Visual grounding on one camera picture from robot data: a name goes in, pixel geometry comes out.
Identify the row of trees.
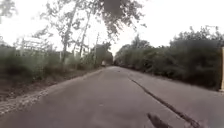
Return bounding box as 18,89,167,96
0,0,146,84

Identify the dirt and gravel verge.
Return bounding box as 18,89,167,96
0,68,103,116

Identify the pale post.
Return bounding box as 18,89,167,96
219,46,224,93

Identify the grey asphalt road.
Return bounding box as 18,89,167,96
0,65,224,128

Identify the row of bushes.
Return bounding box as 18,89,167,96
113,25,224,90

